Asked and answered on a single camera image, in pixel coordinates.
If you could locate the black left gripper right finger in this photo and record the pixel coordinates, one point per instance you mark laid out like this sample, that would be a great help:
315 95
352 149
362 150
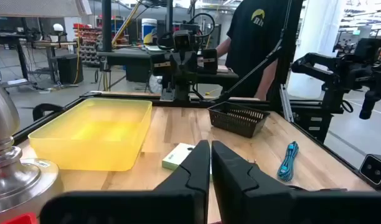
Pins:
256 205

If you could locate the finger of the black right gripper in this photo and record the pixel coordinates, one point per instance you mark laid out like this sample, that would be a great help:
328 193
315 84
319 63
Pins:
177 67
190 67

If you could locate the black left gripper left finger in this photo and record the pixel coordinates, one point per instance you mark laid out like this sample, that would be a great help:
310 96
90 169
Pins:
178 205

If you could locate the black neighbouring robot arm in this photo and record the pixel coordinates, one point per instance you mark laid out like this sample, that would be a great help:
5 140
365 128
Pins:
343 71

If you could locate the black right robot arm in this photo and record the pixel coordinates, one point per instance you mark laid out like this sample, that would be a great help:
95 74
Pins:
179 89

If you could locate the red parts bin shelf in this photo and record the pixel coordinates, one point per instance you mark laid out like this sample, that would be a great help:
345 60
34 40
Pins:
87 43

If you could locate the black trash bin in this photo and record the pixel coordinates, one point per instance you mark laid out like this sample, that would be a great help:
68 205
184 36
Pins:
69 70

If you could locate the yellow translucent plastic bin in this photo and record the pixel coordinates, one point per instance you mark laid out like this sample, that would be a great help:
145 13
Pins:
94 133

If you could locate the green white acer box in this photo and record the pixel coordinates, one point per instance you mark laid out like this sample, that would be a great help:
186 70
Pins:
175 157

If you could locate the person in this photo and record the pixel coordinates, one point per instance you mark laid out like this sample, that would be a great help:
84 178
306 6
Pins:
256 46

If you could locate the dark brown plastic basket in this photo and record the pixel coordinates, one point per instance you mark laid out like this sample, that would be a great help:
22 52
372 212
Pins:
237 121

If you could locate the red plastic mesh basket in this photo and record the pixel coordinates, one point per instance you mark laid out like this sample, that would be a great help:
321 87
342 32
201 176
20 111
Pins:
22 219

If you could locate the silver lamp with white shade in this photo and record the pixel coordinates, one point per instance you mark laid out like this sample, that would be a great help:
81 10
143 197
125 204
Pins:
3 124

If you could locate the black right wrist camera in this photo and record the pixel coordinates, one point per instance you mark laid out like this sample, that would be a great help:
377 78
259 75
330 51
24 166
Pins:
181 40

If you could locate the black diagonal frame strut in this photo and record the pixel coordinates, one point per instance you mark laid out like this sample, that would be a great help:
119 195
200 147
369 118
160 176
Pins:
256 70

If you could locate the silver aluminium extrusion post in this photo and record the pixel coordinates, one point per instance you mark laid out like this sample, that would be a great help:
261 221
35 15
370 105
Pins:
286 104

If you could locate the black table-level camera box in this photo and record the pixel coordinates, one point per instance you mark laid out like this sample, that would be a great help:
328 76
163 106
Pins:
374 169

